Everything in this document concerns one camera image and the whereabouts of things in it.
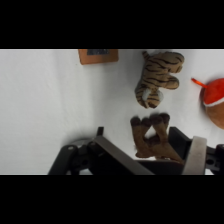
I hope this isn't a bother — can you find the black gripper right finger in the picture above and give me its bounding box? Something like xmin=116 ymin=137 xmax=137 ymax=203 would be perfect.
xmin=167 ymin=126 xmax=208 ymax=176

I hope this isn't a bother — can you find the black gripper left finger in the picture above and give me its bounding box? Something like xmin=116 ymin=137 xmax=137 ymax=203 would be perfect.
xmin=89 ymin=126 xmax=155 ymax=176

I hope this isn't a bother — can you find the striped tiger plush toy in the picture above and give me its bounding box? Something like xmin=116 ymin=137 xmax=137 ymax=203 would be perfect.
xmin=134 ymin=50 xmax=185 ymax=110

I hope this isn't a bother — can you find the brown plush animal toy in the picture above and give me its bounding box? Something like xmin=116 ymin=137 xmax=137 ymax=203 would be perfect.
xmin=130 ymin=112 xmax=185 ymax=165

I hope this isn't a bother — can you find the orange red plush toy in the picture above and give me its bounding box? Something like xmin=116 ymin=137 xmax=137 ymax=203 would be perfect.
xmin=190 ymin=77 xmax=224 ymax=130

